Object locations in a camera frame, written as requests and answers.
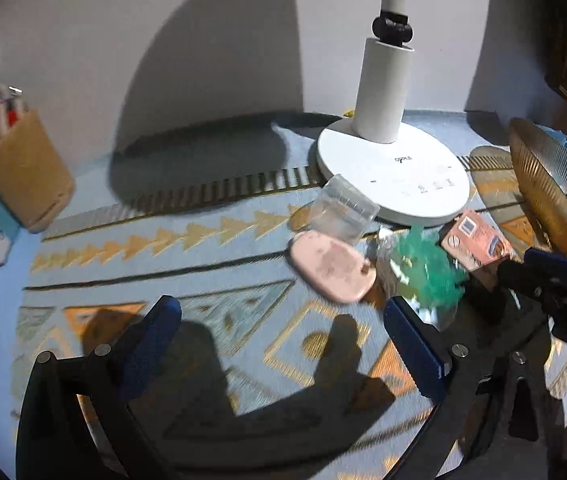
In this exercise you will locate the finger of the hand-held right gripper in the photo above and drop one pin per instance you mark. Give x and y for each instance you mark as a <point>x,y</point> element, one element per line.
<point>523,277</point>
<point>553,264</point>

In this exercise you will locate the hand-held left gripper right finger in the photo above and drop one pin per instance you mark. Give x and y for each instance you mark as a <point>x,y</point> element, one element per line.
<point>413,350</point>

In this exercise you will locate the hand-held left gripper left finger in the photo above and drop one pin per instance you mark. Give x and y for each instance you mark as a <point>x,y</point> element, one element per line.
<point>148,347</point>

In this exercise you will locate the pink cardboard box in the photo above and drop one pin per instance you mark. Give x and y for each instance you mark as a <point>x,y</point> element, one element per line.
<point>473,240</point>

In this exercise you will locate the green plastic toy bundle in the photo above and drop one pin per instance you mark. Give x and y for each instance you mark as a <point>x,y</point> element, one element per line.
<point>421,265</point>

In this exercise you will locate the pink oval case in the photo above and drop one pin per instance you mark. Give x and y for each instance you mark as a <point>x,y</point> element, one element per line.
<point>331,265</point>

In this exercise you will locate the patterned blue mat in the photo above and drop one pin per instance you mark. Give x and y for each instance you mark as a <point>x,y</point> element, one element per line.
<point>243,270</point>

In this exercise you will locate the blue cloth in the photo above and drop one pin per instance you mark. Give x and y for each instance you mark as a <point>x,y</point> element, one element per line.
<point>553,132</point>

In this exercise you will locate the brown cardboard holder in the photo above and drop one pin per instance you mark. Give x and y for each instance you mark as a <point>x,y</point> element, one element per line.
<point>26,175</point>

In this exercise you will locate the white desk lamp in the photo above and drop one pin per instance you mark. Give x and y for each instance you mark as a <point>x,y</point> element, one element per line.
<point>388,90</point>

